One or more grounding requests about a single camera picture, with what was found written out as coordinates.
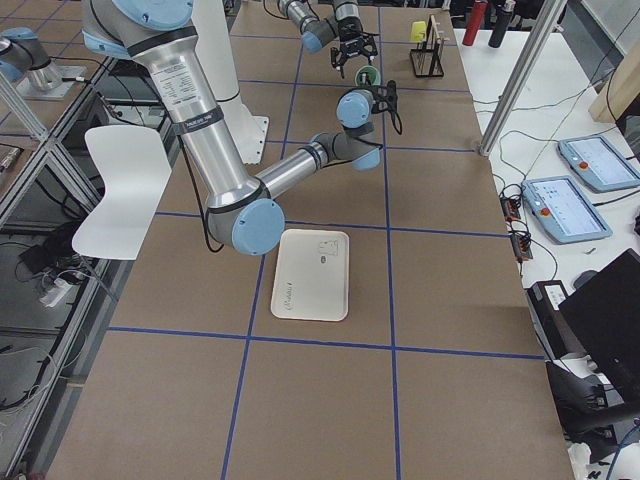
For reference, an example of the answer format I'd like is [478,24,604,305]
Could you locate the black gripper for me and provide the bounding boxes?
[330,18,378,78]

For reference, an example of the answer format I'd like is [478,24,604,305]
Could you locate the pale green cup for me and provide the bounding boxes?
[354,65,381,87]

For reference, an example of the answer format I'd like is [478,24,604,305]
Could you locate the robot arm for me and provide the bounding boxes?
[82,1,396,255]
[263,0,378,76]

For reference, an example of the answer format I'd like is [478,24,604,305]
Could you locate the yellow cup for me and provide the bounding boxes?
[410,20,427,44]

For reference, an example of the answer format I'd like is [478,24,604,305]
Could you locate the cream rabbit tray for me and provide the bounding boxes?
[270,229,350,322]

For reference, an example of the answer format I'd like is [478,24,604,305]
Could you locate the red bottle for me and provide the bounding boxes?
[462,0,488,46]

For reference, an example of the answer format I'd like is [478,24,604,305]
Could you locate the black bottle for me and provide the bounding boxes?
[488,0,516,48]

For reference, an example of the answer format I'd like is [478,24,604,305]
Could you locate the white chair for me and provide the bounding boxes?
[72,125,171,260]

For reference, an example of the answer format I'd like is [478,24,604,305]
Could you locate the far blue teach pendant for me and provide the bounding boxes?
[557,134,639,193]

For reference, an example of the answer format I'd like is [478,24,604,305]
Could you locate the blue teach pendant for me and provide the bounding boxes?
[557,134,639,193]
[522,176,613,244]

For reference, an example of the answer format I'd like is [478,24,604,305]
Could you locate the near blue teach pendant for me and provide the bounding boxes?
[522,176,613,244]

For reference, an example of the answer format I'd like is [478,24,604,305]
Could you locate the black monitor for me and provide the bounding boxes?
[559,249,639,401]

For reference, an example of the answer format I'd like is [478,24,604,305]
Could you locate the black wire cup rack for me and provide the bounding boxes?
[409,15,446,78]

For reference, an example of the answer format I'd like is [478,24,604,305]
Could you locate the white pedestal column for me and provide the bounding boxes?
[191,0,269,165]

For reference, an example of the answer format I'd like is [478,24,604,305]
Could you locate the aluminium frame post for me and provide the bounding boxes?
[478,0,567,157]

